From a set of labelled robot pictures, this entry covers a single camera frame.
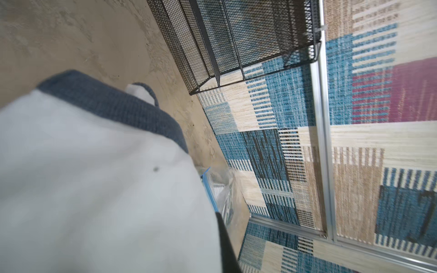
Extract black mesh shelf rack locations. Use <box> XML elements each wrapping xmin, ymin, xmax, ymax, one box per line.
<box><xmin>148</xmin><ymin>1</ymin><xmax>322</xmax><ymax>95</ymax></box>

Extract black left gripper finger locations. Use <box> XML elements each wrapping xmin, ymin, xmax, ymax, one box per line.
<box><xmin>215</xmin><ymin>212</ymin><xmax>242</xmax><ymax>273</ymax></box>

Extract clear vacuum bag blue zip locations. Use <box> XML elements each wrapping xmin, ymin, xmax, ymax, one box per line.
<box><xmin>197</xmin><ymin>166</ymin><xmax>252</xmax><ymax>257</ymax></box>

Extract white tank top navy trim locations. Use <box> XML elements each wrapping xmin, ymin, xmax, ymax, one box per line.
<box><xmin>1</xmin><ymin>70</ymin><xmax>223</xmax><ymax>273</ymax></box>

